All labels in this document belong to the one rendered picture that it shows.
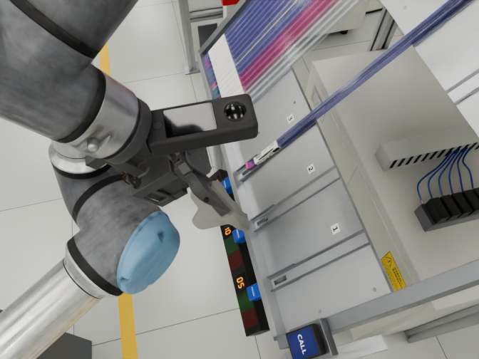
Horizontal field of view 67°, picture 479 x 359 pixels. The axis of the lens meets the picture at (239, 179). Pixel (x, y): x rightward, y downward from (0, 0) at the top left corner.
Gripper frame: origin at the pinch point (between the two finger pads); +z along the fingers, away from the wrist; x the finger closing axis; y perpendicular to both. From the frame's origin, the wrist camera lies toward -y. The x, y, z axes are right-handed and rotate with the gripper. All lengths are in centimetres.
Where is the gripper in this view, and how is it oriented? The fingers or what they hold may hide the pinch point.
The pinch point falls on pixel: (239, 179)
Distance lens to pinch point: 51.1
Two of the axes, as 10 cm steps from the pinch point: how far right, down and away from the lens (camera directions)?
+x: 2.4, 8.4, -4.9
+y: -8.2, 4.5, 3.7
